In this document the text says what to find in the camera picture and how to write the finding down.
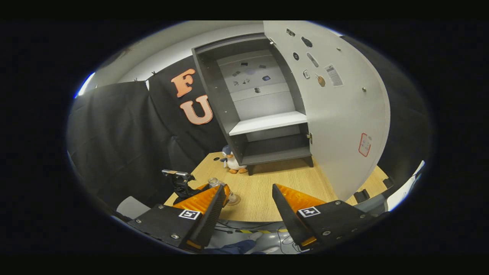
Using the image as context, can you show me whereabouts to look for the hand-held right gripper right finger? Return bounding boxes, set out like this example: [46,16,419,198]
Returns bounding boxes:
[272,183,379,249]

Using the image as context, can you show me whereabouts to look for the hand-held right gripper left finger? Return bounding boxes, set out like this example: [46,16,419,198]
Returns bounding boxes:
[128,184,228,251]

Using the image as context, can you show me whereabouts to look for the clear bottle with red label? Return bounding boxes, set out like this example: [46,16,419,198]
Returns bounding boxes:
[207,177,242,207]

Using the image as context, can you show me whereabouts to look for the grey cabinet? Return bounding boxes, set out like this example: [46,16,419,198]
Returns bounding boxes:
[192,34,314,176]

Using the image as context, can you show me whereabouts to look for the white cabinet door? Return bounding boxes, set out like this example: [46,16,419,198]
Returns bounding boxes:
[263,21,391,202]

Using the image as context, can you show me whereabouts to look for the penguin plush toy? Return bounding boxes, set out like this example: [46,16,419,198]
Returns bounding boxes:
[220,144,248,175]

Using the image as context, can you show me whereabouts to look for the person's leg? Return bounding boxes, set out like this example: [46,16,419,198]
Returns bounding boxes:
[202,239,264,255]

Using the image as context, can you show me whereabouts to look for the yellow black striped tape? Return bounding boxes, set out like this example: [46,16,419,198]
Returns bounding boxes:
[234,228,288,234]

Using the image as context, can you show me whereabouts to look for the black backdrop cloth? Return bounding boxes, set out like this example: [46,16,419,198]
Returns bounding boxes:
[67,34,434,210]

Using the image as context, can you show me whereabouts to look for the white board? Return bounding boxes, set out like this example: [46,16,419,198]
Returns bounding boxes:
[388,160,425,212]

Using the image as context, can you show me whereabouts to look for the ceiling light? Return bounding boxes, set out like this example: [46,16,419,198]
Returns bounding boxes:
[74,72,96,99]

